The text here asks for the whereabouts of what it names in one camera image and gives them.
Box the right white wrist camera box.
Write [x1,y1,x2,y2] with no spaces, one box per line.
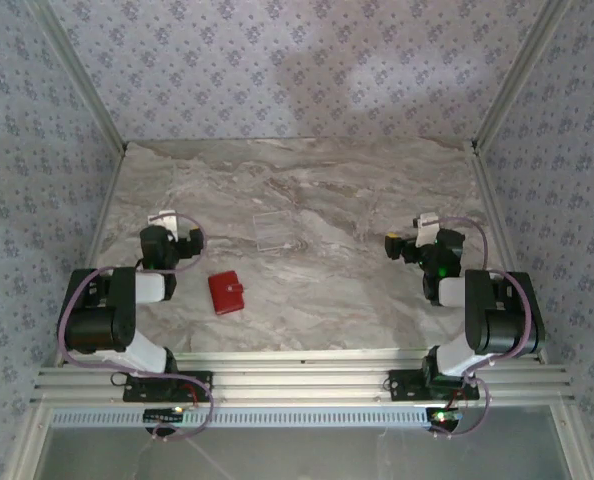
[415,212,441,247]

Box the grey metal sheet panel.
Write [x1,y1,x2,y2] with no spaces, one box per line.
[39,427,576,480]

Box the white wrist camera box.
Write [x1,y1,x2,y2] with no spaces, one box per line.
[415,212,441,247]
[147,210,179,239]

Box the aluminium side rail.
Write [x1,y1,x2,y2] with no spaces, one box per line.
[469,142,549,364]
[51,142,129,369]

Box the right small circuit board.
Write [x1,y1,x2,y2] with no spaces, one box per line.
[425,407,464,427]

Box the grey slotted cable duct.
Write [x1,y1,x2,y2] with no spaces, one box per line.
[50,405,459,430]

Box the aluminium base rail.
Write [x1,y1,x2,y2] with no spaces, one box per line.
[31,348,576,404]

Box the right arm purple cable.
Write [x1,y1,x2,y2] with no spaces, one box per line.
[429,215,539,442]

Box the red leather card holder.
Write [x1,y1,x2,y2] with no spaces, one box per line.
[207,270,246,316]

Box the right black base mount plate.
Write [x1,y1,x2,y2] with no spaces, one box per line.
[387,368,481,401]

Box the aluminium corner post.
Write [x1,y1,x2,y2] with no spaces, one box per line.
[29,0,129,151]
[474,0,574,150]

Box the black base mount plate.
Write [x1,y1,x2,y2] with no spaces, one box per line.
[122,370,214,402]
[387,368,481,401]

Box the left small circuit board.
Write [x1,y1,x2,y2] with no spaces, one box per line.
[143,407,186,424]

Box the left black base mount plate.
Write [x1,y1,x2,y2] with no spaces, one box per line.
[122,370,214,402]

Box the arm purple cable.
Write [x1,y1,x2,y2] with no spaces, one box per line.
[429,215,539,442]
[56,212,216,444]

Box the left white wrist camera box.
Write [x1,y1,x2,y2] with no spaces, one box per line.
[147,210,179,239]

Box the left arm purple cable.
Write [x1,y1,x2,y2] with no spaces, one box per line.
[56,212,216,444]

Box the small circuit board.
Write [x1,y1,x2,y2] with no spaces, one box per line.
[425,407,464,427]
[143,407,186,424]

